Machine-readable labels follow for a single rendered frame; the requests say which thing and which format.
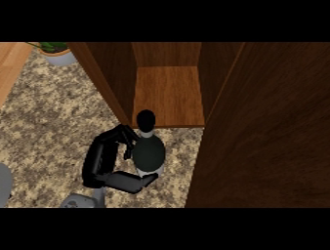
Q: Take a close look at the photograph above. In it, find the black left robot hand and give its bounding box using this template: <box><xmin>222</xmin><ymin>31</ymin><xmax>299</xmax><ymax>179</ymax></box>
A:
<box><xmin>81</xmin><ymin>124</ymin><xmax>160</xmax><ymax>195</ymax></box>

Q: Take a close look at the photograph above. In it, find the dark green wine bottle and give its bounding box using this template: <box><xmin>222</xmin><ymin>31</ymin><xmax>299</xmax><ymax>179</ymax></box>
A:
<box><xmin>131</xmin><ymin>109</ymin><xmax>166</xmax><ymax>179</ymax></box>

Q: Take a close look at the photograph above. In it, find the brown wooden cabinet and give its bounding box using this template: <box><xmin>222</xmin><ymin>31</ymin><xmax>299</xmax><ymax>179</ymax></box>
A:
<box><xmin>66</xmin><ymin>41</ymin><xmax>246</xmax><ymax>130</ymax></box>

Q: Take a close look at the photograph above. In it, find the dark brown cabinet door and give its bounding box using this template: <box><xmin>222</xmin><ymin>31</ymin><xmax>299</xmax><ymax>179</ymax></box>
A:
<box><xmin>184</xmin><ymin>41</ymin><xmax>330</xmax><ymax>209</ymax></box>

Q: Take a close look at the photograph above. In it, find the white plant pot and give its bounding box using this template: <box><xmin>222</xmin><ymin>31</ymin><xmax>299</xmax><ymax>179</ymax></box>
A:
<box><xmin>38</xmin><ymin>48</ymin><xmax>79</xmax><ymax>68</ymax></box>

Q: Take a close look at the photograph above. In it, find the green plant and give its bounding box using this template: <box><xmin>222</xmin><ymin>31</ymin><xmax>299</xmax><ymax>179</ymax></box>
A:
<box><xmin>26</xmin><ymin>41</ymin><xmax>70</xmax><ymax>54</ymax></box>

